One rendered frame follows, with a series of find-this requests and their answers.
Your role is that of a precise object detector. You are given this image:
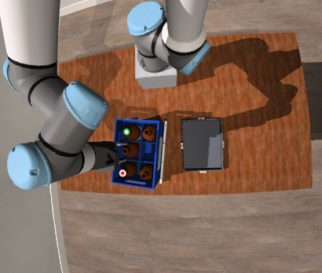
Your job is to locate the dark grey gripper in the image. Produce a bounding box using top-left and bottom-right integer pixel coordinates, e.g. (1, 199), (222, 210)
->
(79, 141), (127, 174)

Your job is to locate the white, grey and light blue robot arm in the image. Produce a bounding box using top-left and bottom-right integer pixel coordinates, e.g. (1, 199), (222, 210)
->
(0, 0), (211, 189)

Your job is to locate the blue plastic crate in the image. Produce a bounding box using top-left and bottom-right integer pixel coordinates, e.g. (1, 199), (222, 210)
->
(112, 119), (164, 190)

